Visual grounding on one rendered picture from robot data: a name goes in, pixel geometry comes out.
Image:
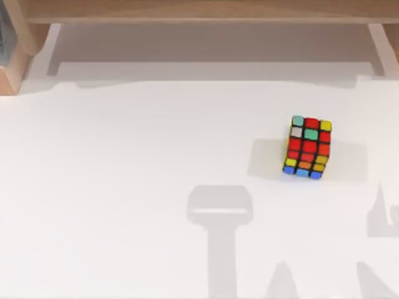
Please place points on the multicoloured puzzle cube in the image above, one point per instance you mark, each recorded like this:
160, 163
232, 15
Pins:
308, 146

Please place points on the pale wooden open shelf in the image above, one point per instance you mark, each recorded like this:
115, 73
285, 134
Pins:
199, 12

